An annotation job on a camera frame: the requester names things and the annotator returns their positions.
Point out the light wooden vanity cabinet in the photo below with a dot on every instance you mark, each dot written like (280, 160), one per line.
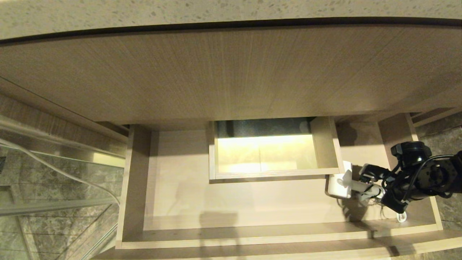
(216, 79)

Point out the speckled stone countertop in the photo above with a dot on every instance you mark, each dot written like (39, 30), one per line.
(72, 14)

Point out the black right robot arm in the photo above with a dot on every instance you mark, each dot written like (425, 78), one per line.
(433, 177)

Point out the white hair dryer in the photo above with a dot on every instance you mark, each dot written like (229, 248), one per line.
(339, 187)

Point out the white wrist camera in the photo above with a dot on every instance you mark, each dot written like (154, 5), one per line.
(373, 171)

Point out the light wooden drawer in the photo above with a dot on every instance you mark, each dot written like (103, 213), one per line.
(252, 202)

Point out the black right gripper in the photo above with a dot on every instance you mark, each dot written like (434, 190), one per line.
(395, 200)

